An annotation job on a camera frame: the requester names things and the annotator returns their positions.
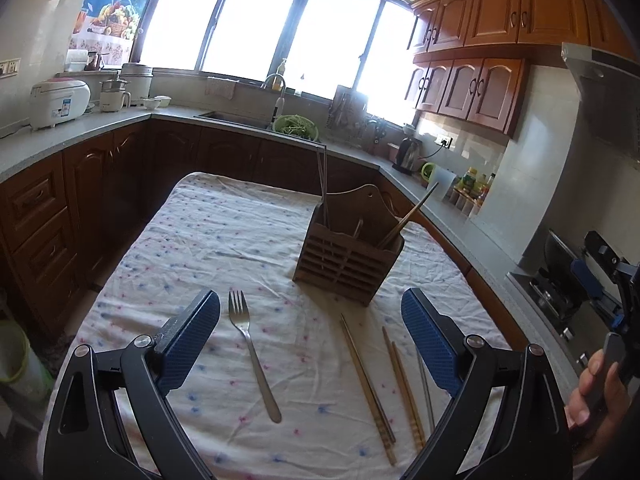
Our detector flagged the spice bottle rack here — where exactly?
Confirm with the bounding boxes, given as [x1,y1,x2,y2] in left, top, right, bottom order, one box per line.
[449,167,496,218]

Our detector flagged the white dotted tablecloth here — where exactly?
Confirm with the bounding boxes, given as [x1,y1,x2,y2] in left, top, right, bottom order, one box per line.
[75,172,506,479]

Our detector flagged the upper wooden cabinets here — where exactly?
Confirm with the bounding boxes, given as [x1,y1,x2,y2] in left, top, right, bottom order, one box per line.
[406,0,637,136]

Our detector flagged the steel range hood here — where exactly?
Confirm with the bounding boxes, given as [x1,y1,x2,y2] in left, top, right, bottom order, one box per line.
[561,42,640,158]

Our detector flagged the left steel fork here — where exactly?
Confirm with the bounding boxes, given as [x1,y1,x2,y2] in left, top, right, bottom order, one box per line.
[228,289,282,424]

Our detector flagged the green vegetable colander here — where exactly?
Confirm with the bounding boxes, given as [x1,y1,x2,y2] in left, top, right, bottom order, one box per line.
[272,115,319,141]

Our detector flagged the wall power socket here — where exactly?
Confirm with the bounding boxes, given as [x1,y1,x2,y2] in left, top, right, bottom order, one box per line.
[0,58,21,79]

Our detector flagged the wooden knife rack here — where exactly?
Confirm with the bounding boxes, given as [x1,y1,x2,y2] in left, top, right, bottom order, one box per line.
[326,84,368,132]

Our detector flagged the green trash bin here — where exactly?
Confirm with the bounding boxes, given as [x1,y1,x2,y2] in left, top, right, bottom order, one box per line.
[0,320,53,402]

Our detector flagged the yellow dish soap bottle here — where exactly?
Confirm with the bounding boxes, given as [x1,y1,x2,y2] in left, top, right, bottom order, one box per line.
[272,58,286,91]

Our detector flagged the fruit beach poster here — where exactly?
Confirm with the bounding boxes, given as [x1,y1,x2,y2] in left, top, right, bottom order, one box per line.
[70,0,149,68]

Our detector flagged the chopsticks in holder right slot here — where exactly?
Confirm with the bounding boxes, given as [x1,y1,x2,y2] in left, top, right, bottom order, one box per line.
[378,182,439,250]

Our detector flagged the person's right hand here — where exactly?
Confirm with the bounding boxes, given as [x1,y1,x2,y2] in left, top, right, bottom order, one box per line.
[564,349,637,466]

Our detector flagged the small white blender pot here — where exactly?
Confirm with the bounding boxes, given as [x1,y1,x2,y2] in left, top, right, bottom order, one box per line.
[99,72,131,113]

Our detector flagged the chopsticks in holder left slot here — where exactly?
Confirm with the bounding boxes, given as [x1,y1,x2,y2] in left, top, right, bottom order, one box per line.
[316,145,330,228]

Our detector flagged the white plastic jug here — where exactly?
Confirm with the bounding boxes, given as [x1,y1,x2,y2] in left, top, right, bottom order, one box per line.
[420,162,457,200]

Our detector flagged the black gas stove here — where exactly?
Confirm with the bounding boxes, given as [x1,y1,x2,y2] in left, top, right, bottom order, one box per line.
[506,231,623,372]

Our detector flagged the light bamboo chopstick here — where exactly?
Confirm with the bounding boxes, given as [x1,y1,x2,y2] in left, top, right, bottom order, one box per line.
[382,327,426,452]
[392,342,426,452]

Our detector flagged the white rice cooker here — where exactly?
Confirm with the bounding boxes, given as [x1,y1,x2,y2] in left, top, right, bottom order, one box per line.
[29,78,91,129]

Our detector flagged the white electric pot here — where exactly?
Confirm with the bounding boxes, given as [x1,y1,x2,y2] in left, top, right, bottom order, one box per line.
[120,63,153,106]

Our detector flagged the long brown chopstick pair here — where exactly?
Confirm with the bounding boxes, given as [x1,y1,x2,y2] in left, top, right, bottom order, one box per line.
[340,315,397,466]

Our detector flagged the wooden utensil holder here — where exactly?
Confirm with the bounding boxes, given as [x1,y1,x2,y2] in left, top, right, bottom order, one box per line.
[293,184,405,306]

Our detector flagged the black electric kettle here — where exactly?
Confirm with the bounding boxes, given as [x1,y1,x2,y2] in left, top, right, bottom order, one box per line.
[392,124,422,174]

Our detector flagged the chopsticks in holder slot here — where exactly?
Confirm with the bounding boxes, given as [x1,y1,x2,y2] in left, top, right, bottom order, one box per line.
[316,145,330,228]
[378,182,439,250]

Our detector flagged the chrome sink faucet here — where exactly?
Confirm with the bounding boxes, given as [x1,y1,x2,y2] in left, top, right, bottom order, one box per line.
[260,73,286,128]

